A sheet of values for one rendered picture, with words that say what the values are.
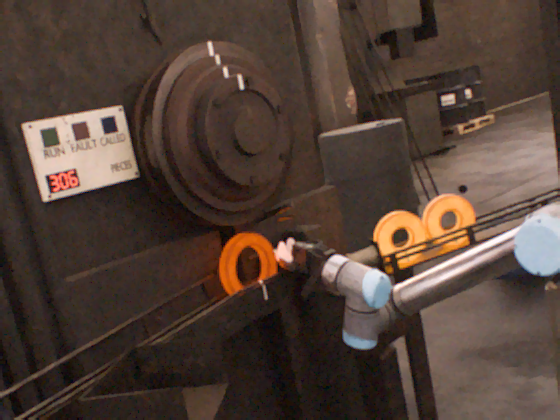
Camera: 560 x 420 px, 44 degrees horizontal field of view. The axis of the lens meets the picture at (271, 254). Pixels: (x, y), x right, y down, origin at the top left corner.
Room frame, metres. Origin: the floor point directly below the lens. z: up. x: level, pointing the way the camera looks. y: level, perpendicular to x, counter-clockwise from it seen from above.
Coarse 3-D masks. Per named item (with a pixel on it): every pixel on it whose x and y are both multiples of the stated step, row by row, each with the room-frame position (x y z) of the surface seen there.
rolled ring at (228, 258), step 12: (240, 240) 1.83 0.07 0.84; (252, 240) 1.86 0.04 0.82; (264, 240) 1.89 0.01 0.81; (228, 252) 1.80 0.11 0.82; (264, 252) 1.89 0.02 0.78; (228, 264) 1.79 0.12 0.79; (264, 264) 1.90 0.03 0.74; (276, 264) 1.91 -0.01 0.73; (228, 276) 1.79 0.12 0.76; (264, 276) 1.88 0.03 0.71; (228, 288) 1.80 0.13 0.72; (240, 288) 1.81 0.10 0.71
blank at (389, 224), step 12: (396, 216) 2.00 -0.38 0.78; (408, 216) 2.01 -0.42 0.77; (384, 228) 2.00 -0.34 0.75; (396, 228) 2.00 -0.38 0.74; (408, 228) 2.01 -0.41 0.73; (420, 228) 2.01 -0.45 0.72; (384, 240) 2.00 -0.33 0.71; (420, 240) 2.01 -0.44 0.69; (384, 252) 2.00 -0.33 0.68; (408, 252) 2.01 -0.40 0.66
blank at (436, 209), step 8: (440, 200) 2.02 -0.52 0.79; (448, 200) 2.02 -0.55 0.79; (456, 200) 2.03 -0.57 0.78; (464, 200) 2.03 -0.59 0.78; (432, 208) 2.02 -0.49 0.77; (440, 208) 2.02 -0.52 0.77; (448, 208) 2.02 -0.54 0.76; (456, 208) 2.03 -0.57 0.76; (464, 208) 2.03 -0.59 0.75; (472, 208) 2.03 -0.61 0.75; (424, 216) 2.03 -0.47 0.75; (432, 216) 2.02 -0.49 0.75; (440, 216) 2.02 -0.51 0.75; (464, 216) 2.03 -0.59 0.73; (472, 216) 2.03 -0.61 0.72; (432, 224) 2.02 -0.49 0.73; (440, 224) 2.02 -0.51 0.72; (456, 224) 2.05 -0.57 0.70; (464, 224) 2.03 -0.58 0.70; (432, 232) 2.02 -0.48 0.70; (440, 232) 2.02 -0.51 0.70; (464, 232) 2.03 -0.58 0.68; (440, 240) 2.02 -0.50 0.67; (456, 240) 2.02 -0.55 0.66; (464, 240) 2.03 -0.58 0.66
